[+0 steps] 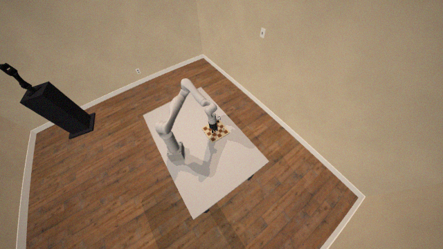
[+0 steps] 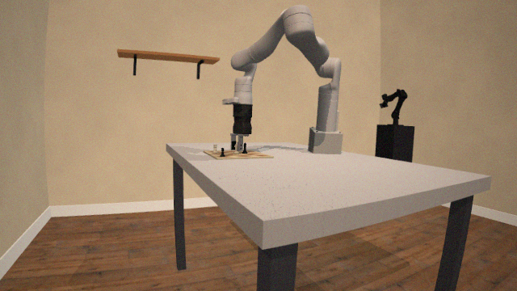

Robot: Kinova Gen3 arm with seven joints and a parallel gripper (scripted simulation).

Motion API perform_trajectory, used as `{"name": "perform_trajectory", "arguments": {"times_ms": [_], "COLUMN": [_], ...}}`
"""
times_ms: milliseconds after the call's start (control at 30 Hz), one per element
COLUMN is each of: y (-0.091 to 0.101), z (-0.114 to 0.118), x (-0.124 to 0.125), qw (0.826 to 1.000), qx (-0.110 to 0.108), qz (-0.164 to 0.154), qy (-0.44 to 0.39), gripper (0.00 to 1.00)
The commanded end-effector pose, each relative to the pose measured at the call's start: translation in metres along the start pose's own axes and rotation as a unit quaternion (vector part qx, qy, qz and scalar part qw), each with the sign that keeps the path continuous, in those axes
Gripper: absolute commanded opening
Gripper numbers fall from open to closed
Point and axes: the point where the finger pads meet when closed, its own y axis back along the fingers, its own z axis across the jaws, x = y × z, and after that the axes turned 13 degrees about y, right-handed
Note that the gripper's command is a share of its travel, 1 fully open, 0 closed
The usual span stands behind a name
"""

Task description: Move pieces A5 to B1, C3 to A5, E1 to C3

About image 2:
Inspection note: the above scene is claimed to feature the brown and cream chessboard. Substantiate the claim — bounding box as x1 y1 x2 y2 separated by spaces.
204 150 274 160

